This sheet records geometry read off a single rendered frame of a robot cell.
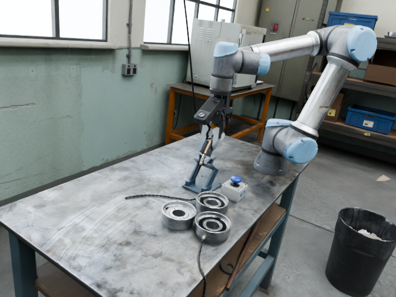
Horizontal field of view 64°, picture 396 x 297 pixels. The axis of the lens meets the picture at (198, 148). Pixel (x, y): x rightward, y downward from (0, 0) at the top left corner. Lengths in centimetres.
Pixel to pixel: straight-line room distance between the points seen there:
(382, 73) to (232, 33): 189
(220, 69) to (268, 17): 382
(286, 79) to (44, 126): 333
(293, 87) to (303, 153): 349
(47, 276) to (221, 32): 259
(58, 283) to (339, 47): 122
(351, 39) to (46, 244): 112
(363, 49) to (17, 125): 201
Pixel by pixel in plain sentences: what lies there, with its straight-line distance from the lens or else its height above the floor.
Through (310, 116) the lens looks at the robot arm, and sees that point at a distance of 125.
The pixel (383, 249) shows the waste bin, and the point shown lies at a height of 37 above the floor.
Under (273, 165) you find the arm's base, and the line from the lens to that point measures 138.
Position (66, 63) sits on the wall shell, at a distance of 249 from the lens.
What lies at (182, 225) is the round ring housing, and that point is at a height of 82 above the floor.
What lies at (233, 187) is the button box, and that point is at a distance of 112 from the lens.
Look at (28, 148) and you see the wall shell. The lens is 247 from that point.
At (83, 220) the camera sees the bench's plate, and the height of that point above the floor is 80.
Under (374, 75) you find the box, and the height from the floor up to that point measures 110.
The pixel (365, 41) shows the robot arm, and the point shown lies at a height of 138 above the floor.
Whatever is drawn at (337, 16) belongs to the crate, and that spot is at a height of 168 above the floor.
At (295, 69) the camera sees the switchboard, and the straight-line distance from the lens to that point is 469.
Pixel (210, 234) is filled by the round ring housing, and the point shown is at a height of 83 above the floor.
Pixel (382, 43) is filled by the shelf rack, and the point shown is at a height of 144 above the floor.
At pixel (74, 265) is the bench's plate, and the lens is 83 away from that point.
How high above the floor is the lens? 135
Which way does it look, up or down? 21 degrees down
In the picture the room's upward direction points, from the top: 8 degrees clockwise
